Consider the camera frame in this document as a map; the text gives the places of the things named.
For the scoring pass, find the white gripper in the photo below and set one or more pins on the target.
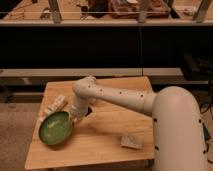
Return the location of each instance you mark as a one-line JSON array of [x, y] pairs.
[[76, 114]]

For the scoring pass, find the green ceramic bowl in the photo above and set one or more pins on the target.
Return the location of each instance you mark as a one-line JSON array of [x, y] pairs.
[[55, 128]]

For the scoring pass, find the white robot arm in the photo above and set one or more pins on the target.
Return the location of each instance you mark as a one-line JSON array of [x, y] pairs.
[[178, 136]]

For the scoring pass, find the small black rectangular object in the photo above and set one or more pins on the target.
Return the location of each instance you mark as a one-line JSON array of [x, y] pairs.
[[89, 111]]

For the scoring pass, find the small white cube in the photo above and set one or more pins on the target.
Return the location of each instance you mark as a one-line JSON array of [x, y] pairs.
[[41, 118]]

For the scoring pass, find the beige sponge block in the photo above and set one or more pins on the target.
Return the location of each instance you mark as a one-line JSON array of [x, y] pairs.
[[131, 141]]

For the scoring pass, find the wooden shelf rack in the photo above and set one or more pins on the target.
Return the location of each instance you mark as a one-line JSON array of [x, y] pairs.
[[106, 12]]

